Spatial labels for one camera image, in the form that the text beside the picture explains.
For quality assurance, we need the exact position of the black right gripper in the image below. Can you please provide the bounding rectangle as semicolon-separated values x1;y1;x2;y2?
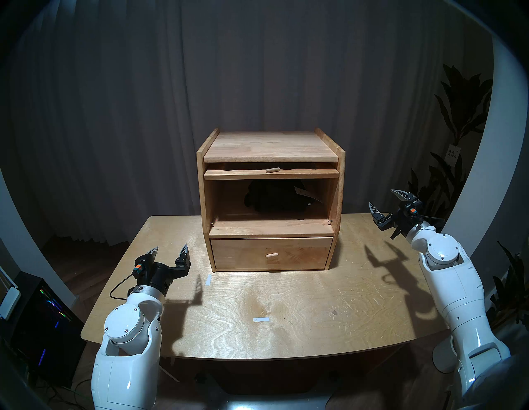
369;189;422;241

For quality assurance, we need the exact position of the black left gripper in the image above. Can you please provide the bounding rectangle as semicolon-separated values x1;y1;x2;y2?
138;243;192;298

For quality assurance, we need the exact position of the black shirt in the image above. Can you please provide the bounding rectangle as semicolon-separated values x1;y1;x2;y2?
244;180;325;212

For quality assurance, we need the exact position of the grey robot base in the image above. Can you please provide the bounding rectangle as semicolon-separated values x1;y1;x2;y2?
207;389;339;410

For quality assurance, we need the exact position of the white curved arch panel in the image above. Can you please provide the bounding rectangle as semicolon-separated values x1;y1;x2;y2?
442;33;529;265
0;169;77;308

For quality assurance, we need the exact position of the tall dark leafy plant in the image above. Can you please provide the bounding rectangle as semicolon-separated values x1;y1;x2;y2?
407;62;494;232

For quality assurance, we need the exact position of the wooden cabinet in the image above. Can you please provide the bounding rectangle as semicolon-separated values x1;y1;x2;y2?
196;127;346;272

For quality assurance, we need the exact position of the black computer tower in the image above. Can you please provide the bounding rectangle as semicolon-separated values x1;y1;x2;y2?
10;273;87;387

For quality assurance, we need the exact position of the small dark leafy plant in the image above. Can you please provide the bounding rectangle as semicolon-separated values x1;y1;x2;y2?
486;242;529;331

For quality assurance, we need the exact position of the grey curtain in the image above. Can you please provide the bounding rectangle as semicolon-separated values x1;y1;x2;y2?
12;0;492;248

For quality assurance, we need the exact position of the white plant pot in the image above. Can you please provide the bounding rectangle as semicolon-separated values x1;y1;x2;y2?
432;333;459;374

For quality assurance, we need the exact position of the white box device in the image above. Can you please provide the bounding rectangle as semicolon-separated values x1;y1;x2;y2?
0;267;21;321

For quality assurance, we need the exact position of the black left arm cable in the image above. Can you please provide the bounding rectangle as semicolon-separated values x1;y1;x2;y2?
110;272;139;300

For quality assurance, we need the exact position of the wooden drawer with peg handle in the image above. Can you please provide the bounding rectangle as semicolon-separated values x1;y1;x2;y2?
210;237;334;272

